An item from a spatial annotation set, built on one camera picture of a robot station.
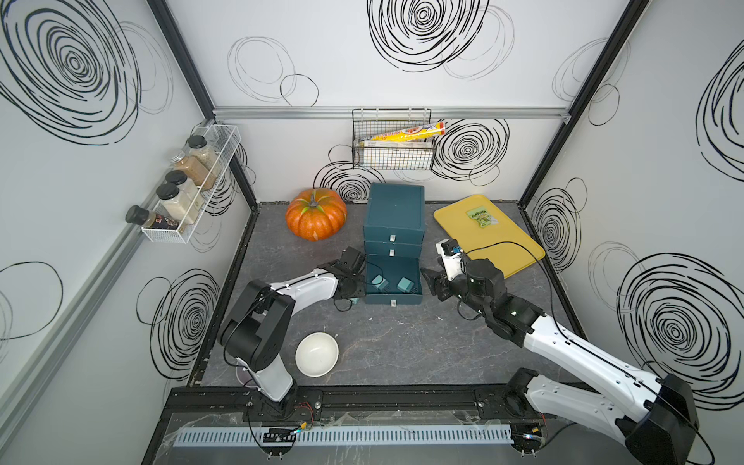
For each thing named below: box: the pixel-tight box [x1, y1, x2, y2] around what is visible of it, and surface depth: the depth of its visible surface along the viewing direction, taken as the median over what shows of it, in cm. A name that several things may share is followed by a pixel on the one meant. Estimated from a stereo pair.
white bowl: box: [294, 331, 341, 378], surface depth 82 cm
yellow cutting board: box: [433, 194, 546, 279], surface depth 115 cm
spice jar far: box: [181, 134, 222, 172], surface depth 77 cm
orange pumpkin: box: [284, 187, 348, 243], surface depth 104 cm
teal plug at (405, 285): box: [396, 276, 415, 294], surface depth 95 cm
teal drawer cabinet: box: [363, 183, 426, 304], surface depth 93 cm
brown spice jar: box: [171, 152, 217, 191], surface depth 74 cm
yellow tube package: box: [358, 122, 447, 143], surface depth 89 cm
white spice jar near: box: [155, 183, 195, 225], surface depth 66 cm
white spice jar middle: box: [164, 169, 205, 211], surface depth 70 cm
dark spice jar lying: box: [124, 204, 180, 230], surface depth 62 cm
